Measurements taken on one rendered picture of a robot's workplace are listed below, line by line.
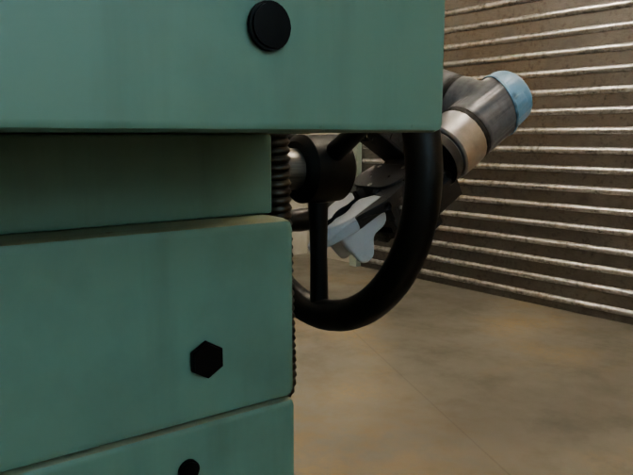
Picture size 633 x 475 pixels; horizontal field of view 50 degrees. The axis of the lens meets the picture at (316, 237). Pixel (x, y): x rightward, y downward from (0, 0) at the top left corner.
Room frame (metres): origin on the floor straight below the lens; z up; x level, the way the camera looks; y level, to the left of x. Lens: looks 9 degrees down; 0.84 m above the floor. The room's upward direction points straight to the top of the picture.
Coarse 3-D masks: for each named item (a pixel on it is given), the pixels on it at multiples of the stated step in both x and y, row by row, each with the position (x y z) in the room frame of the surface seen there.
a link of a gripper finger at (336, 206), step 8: (344, 200) 0.76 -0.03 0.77; (352, 200) 0.75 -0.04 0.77; (328, 208) 0.75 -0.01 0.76; (336, 208) 0.74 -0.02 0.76; (344, 208) 0.74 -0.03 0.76; (328, 216) 0.74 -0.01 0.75; (336, 216) 0.74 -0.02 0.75; (328, 224) 0.73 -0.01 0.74; (336, 248) 0.75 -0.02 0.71; (344, 248) 0.76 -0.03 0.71; (344, 256) 0.76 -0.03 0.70
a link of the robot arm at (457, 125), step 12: (444, 120) 0.81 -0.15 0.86; (456, 120) 0.81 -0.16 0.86; (468, 120) 0.81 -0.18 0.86; (444, 132) 0.80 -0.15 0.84; (456, 132) 0.80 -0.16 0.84; (468, 132) 0.80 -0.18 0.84; (480, 132) 0.81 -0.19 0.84; (456, 144) 0.80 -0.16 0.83; (468, 144) 0.80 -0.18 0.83; (480, 144) 0.81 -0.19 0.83; (468, 156) 0.80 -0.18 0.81; (480, 156) 0.82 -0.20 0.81; (468, 168) 0.81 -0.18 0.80
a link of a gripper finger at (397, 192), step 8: (400, 184) 0.73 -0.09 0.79; (384, 192) 0.73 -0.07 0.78; (392, 192) 0.72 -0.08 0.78; (400, 192) 0.72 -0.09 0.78; (376, 200) 0.72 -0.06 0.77; (384, 200) 0.71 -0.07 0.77; (392, 200) 0.72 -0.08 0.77; (400, 200) 0.72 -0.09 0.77; (368, 208) 0.71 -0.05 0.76; (376, 208) 0.71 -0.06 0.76; (384, 208) 0.71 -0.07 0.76; (392, 208) 0.72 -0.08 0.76; (360, 216) 0.71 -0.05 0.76; (368, 216) 0.71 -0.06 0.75; (376, 216) 0.72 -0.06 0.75; (360, 224) 0.71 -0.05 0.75
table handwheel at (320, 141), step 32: (320, 160) 0.57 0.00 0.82; (352, 160) 0.59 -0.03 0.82; (416, 160) 0.49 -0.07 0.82; (320, 192) 0.58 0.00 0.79; (416, 192) 0.49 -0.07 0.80; (320, 224) 0.59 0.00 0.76; (416, 224) 0.49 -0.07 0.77; (320, 256) 0.60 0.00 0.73; (416, 256) 0.50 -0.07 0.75; (320, 288) 0.59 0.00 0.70; (384, 288) 0.51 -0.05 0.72; (320, 320) 0.58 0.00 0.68; (352, 320) 0.54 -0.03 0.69
